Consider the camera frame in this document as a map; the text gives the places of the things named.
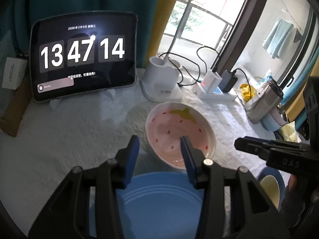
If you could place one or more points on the yellow tissue pack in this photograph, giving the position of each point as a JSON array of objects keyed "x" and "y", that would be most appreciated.
[{"x": 289, "y": 133}]

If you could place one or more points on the tablet showing clock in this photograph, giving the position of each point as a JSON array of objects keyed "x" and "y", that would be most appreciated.
[{"x": 82, "y": 52}]

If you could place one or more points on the brown cardboard box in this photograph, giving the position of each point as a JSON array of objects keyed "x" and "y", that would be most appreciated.
[{"x": 12, "y": 116}]

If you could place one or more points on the white power strip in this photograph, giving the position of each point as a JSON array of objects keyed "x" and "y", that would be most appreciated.
[{"x": 216, "y": 95}]

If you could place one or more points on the teal curtain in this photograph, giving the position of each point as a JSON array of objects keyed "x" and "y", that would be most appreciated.
[{"x": 18, "y": 16}]

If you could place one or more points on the white desk lamp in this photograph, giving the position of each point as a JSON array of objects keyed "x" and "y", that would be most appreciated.
[{"x": 160, "y": 80}]

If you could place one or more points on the white pink strawberry bowl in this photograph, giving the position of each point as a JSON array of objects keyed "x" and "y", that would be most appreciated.
[{"x": 167, "y": 122}]

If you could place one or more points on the light blue bowl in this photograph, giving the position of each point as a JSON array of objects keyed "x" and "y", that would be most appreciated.
[{"x": 271, "y": 124}]

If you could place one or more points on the blue plate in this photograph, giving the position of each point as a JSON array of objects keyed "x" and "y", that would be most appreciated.
[{"x": 159, "y": 205}]

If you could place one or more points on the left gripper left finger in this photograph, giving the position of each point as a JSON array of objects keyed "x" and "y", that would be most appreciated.
[{"x": 85, "y": 202}]

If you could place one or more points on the steel electric cooker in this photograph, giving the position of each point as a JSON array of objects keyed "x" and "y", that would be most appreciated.
[{"x": 267, "y": 97}]

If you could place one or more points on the beige bowl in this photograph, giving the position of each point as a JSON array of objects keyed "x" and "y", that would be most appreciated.
[{"x": 271, "y": 187}]

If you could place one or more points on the black power adapter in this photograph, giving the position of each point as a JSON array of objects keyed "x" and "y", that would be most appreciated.
[{"x": 228, "y": 80}]

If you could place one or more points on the small white box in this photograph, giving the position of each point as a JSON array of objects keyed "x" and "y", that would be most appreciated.
[{"x": 14, "y": 72}]

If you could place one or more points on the white knitted tablecloth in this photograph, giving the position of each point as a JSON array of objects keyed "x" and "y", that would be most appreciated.
[{"x": 88, "y": 129}]

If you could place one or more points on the hanging light blue towel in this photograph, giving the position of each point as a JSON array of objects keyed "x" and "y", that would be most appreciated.
[{"x": 278, "y": 39}]

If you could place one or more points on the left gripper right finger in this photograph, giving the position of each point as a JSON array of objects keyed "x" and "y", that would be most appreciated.
[{"x": 252, "y": 213}]

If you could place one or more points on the large blue bowl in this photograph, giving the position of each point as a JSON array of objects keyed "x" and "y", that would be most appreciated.
[{"x": 270, "y": 171}]

